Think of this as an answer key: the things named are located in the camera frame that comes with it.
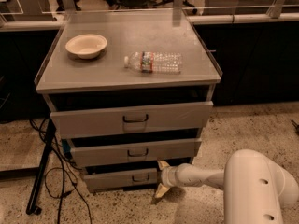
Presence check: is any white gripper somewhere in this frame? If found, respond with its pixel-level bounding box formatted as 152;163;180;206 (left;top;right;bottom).
154;161;180;199

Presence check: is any grey bottom drawer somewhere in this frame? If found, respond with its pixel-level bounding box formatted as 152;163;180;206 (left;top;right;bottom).
83;168;157;192

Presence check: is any grey drawer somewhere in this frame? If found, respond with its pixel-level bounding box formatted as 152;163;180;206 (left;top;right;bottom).
71;138;201;167
50;102;213;139
83;168;157;192

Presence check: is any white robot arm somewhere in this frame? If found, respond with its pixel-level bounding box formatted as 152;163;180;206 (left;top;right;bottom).
155;149;299;224

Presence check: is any grey middle drawer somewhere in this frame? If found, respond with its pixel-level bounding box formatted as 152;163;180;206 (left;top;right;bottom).
71;138;201;167

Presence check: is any grey drawer cabinet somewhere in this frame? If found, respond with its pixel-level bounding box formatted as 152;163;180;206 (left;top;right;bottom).
36;9;221;181

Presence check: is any grey top drawer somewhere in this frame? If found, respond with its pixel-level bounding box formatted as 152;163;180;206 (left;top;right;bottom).
50;102;213;139

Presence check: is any clear plastic water bottle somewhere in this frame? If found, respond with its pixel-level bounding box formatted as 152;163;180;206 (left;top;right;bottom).
124;51;182;75

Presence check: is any black metal stand leg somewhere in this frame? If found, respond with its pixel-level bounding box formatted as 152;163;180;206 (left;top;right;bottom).
26;119;56;215

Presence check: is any white paper bowl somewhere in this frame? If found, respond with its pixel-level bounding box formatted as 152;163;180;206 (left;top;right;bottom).
65;34;107;60

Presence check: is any black floor cable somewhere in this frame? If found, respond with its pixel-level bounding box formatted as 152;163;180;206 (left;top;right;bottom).
29;118;93;224

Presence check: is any white horizontal rail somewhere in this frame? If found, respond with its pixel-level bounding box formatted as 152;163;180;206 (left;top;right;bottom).
0;13;299;32

